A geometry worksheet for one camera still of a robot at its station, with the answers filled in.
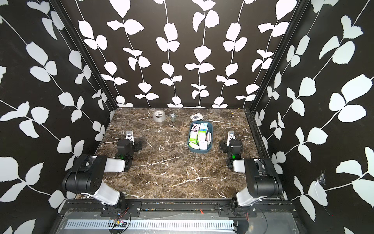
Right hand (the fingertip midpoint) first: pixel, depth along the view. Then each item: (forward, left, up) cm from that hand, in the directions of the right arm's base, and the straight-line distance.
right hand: (229, 137), depth 95 cm
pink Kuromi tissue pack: (+9, +23, -1) cm, 24 cm away
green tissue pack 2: (-4, +17, -4) cm, 18 cm away
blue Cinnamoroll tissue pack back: (+10, +17, -2) cm, 19 cm away
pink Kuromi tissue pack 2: (0, +14, -2) cm, 14 cm away
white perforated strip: (-48, +44, -7) cm, 65 cm away
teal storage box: (+11, +12, -5) cm, 17 cm away
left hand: (-1, +64, +1) cm, 65 cm away
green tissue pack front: (-5, +23, -2) cm, 24 cm away
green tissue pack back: (+2, +18, -2) cm, 18 cm away
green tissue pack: (+2, +24, -2) cm, 24 cm away
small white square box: (+23, +21, -6) cm, 32 cm away
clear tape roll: (+23, +52, -5) cm, 57 cm away
